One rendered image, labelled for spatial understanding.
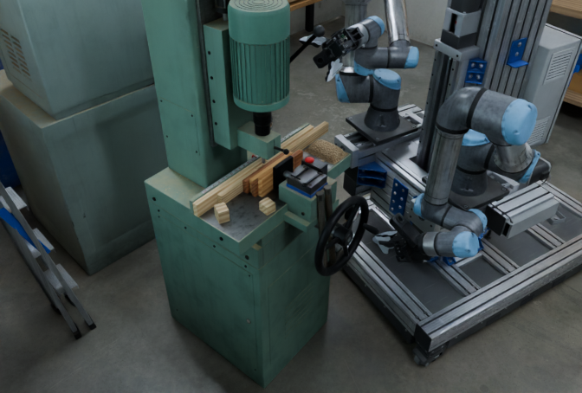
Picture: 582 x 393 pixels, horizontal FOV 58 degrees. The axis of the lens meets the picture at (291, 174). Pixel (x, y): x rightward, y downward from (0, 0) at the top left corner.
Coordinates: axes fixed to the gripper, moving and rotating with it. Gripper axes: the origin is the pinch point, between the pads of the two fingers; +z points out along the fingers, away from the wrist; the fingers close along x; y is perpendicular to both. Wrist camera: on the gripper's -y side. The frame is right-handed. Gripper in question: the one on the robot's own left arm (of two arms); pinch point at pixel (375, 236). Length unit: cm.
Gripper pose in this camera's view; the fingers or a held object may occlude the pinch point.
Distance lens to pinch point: 182.2
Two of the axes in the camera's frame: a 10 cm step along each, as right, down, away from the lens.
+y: 3.9, 8.8, 2.7
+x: 6.3, -4.7, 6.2
